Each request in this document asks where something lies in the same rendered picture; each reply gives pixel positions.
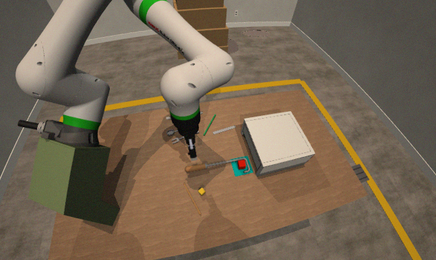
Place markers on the grey metal spoon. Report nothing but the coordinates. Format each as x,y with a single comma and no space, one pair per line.
171,132

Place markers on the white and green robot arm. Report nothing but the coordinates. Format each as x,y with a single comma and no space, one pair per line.
47,72

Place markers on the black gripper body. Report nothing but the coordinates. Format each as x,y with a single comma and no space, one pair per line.
189,133

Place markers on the teal square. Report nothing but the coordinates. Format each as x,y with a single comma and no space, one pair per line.
240,172

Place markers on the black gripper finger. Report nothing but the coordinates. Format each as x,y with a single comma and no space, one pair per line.
191,148

